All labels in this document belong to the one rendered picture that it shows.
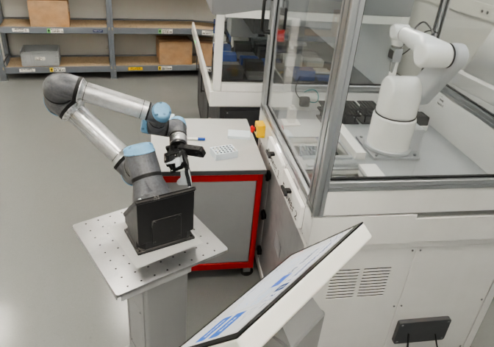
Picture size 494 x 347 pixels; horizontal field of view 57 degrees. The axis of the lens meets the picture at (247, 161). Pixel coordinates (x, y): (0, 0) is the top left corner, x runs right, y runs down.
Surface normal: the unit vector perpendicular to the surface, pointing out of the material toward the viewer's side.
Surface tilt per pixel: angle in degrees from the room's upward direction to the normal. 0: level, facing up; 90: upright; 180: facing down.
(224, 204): 90
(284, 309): 40
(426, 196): 90
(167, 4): 90
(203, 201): 90
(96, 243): 0
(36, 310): 0
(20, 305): 0
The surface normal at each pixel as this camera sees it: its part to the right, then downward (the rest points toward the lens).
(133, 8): 0.29, 0.49
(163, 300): 0.59, 0.44
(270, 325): 0.55, -0.43
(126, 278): 0.07, -0.87
